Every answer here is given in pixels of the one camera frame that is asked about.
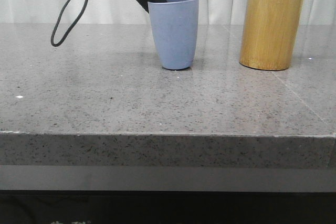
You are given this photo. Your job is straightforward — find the black cable loop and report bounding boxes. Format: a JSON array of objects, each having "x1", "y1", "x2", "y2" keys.
[{"x1": 50, "y1": 0, "x2": 93, "y2": 47}]

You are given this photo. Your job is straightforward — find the bamboo cylinder cup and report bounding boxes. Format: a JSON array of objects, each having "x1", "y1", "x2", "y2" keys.
[{"x1": 239, "y1": 0, "x2": 303, "y2": 71}]

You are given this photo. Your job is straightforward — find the blue plastic cup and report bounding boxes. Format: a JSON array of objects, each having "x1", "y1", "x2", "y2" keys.
[{"x1": 148, "y1": 0, "x2": 199, "y2": 70}]

